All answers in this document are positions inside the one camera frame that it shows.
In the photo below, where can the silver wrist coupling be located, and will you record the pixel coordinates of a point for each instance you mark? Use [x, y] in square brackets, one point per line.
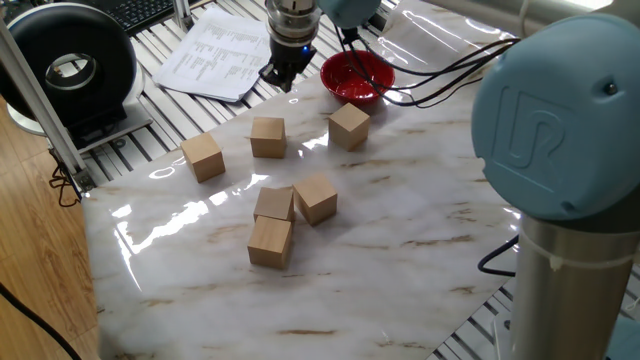
[292, 22]

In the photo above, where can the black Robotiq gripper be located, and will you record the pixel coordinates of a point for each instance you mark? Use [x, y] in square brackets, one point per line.
[292, 55]

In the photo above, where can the white marble pattern board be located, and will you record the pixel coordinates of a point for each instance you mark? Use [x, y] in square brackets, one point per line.
[400, 250]

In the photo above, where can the black keyboard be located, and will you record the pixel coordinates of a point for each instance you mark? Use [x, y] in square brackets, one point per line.
[135, 12]

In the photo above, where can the white printed paper stack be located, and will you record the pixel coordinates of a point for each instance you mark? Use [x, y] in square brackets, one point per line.
[220, 55]

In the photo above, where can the aluminium frame profile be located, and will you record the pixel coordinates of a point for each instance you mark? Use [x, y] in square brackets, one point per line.
[182, 15]
[40, 105]

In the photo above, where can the red glossy bowl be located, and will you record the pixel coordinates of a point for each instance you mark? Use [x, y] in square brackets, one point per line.
[357, 77]

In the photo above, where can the light wooden cube block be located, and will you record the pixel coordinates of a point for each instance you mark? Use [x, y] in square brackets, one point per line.
[268, 137]
[202, 157]
[349, 127]
[270, 242]
[274, 204]
[315, 198]

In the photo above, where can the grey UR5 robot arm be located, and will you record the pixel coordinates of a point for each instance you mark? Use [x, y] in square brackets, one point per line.
[560, 115]

